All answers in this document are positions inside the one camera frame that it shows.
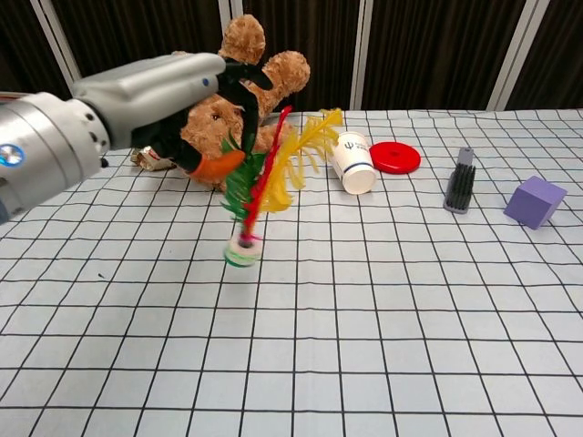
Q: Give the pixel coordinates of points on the red round plastic lid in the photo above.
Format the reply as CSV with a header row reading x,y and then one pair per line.
x,y
395,157

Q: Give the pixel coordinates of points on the purple foam cube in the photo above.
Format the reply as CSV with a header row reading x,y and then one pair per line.
x,y
533,202

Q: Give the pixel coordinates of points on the white partition frame post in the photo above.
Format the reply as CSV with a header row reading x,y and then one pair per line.
x,y
64,54
230,13
517,54
364,54

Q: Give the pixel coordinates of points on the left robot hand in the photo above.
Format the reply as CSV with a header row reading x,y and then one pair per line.
x,y
155,95

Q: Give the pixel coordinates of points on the crumpled gold foil wrapper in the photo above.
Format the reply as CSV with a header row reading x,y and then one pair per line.
x,y
148,158

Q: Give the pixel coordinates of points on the colourful feather shuttlecock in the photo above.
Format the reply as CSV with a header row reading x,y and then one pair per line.
x,y
268,182

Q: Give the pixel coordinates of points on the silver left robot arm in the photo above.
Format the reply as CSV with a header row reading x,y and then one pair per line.
x,y
41,145

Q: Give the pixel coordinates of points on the white checked tablecloth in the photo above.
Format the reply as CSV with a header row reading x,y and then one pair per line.
x,y
291,328

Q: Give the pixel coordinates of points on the brown teddy bear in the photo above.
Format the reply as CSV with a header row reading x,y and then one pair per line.
x,y
218,123

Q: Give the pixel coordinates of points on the grey bristle brush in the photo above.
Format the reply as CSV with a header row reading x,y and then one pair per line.
x,y
460,186

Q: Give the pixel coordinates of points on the white paper cup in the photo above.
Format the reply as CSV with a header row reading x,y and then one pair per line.
x,y
357,166

